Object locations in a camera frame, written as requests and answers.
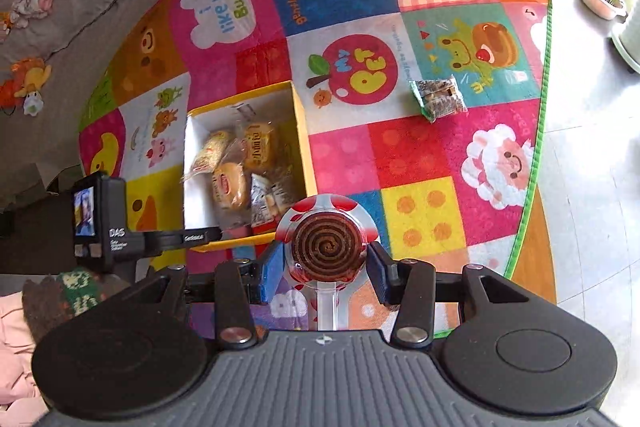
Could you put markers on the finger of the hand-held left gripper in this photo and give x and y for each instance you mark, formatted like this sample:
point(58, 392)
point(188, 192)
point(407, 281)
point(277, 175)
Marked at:
point(185, 238)

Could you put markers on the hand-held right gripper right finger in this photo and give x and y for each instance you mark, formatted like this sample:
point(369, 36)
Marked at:
point(378, 274)

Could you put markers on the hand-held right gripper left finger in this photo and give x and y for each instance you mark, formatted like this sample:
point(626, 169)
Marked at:
point(272, 274)

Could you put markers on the yellow cardboard box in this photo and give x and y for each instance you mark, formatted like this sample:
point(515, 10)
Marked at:
point(192, 207)

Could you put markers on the red spotted spiral lollipop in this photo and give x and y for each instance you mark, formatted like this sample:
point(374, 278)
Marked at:
point(325, 247)

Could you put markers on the yellow bread packet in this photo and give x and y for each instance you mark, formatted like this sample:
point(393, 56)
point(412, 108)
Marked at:
point(257, 147)
point(230, 187)

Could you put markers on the clear biscuit packet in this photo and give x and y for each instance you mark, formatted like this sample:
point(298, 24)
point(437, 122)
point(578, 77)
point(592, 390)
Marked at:
point(267, 202)

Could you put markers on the yellow rice cracker packet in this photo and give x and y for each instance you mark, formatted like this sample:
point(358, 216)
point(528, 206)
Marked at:
point(212, 152)

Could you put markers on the colourful cartoon play mat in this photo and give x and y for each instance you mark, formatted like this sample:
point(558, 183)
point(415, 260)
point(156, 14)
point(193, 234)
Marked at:
point(425, 217)

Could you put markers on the pink clothing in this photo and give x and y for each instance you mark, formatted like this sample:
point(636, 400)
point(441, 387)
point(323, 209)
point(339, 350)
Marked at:
point(15, 347)

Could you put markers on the orange plush toy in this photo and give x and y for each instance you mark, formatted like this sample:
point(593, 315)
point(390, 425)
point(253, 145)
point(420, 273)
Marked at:
point(22, 74)

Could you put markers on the green snack packet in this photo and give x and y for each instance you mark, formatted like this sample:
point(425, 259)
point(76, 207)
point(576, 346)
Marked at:
point(440, 99)

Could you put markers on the pink floral garment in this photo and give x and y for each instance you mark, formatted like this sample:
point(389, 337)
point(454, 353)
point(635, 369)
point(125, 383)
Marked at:
point(30, 4)

